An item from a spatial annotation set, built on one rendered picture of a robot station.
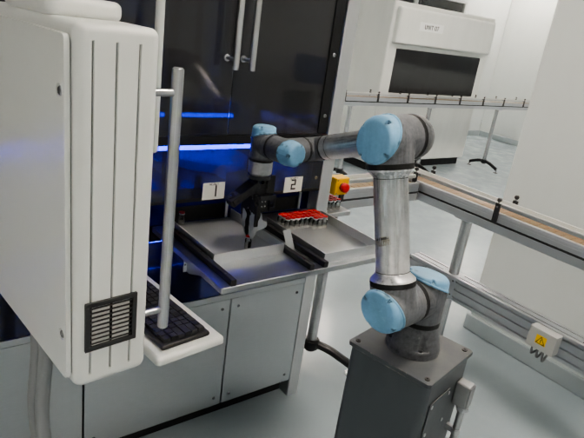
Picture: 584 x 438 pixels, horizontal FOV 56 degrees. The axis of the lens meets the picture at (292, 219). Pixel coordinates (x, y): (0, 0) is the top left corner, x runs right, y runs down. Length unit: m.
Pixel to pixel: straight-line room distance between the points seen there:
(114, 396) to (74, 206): 1.12
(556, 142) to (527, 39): 7.83
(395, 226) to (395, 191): 0.08
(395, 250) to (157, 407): 1.23
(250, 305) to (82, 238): 1.17
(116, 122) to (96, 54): 0.13
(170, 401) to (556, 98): 2.30
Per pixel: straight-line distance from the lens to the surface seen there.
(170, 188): 1.20
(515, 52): 10.95
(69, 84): 1.07
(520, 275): 3.27
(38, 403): 1.71
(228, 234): 1.90
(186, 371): 2.20
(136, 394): 2.16
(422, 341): 1.55
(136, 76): 1.10
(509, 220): 2.53
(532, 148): 3.16
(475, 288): 2.71
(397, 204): 1.34
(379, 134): 1.31
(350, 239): 2.01
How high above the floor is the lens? 1.60
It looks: 20 degrees down
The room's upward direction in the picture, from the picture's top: 8 degrees clockwise
